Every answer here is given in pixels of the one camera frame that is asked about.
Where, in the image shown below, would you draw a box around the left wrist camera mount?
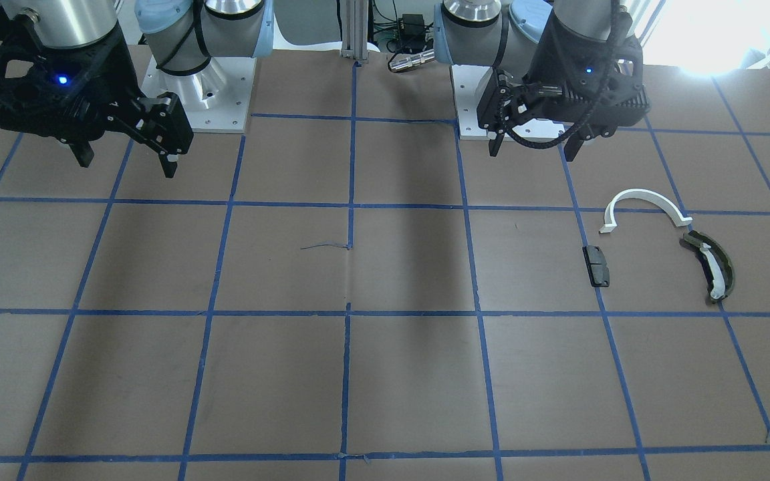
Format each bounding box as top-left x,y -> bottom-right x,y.
531,19 -> 650,140

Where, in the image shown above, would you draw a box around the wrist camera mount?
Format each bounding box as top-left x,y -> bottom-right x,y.
0,13 -> 134,135
531,19 -> 650,140

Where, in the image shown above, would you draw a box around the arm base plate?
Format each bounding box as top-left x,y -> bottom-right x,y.
451,63 -> 566,142
141,57 -> 257,134

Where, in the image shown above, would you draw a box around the silver cylindrical connector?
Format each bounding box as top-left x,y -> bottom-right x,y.
387,49 -> 436,73

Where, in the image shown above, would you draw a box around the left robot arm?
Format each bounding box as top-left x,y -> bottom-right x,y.
433,1 -> 651,161

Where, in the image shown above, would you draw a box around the dark green brake shoe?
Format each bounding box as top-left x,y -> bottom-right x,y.
681,230 -> 736,304

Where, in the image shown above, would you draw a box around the white curved plastic clip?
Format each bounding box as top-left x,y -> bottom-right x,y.
598,188 -> 693,234

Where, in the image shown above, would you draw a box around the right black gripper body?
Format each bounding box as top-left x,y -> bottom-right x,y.
37,67 -> 146,145

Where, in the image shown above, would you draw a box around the black cables on bench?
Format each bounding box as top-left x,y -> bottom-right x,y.
372,0 -> 439,54

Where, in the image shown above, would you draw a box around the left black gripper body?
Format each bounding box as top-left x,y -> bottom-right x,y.
505,60 -> 600,145

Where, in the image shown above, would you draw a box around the black brake pad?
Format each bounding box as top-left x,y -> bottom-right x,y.
582,245 -> 611,287

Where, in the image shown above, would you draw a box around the black power adapter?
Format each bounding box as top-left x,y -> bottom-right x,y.
398,13 -> 426,41

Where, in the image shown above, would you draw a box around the aluminium frame post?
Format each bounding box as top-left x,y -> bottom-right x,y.
337,1 -> 372,65

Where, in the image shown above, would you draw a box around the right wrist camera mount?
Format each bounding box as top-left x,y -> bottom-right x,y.
0,13 -> 134,135

